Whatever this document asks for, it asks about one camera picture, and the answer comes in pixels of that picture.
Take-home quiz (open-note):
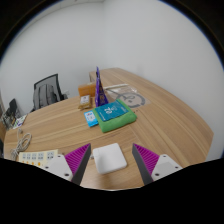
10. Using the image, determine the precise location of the black desk organizer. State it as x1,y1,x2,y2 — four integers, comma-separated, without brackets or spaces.
0,98,21,130

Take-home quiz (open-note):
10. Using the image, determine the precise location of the clear plastic bag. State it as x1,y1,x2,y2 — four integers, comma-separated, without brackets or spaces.
103,83,151,110

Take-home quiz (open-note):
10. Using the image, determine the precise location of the green folded cloth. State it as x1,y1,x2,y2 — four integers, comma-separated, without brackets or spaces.
92,98,138,134

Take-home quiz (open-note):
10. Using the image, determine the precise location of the grey backpack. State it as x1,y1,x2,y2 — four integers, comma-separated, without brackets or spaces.
32,83,61,111

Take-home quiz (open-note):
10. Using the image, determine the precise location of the purple standing pouch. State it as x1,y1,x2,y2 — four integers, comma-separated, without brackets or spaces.
94,66,110,108

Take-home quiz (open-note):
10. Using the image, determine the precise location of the cream power strip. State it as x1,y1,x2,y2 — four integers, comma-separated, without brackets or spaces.
17,149,60,169

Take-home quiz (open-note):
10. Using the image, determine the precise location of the black mesh office chair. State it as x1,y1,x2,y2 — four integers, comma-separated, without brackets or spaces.
30,73,70,113

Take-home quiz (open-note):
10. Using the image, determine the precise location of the orange cardboard box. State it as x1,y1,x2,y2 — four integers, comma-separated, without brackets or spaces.
77,82,98,99

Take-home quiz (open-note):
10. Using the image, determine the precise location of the teal booklet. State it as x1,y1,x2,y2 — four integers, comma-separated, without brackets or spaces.
94,100,130,123

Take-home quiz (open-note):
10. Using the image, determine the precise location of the white charger block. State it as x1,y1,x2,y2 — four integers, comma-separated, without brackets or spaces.
92,142,129,176

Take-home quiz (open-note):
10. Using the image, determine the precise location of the grey coiled cable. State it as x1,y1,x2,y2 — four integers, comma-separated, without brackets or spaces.
9,127,33,161

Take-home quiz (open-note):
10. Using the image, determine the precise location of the white green leaflet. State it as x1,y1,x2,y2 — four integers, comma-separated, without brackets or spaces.
12,113,29,130

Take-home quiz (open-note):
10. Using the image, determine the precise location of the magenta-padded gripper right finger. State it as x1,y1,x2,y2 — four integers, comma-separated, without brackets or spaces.
131,143,184,187

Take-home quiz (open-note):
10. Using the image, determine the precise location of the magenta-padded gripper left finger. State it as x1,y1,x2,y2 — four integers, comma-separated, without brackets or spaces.
42,143,93,187

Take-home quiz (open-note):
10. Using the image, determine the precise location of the small blue packet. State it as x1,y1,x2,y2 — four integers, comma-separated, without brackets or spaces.
83,110,100,129

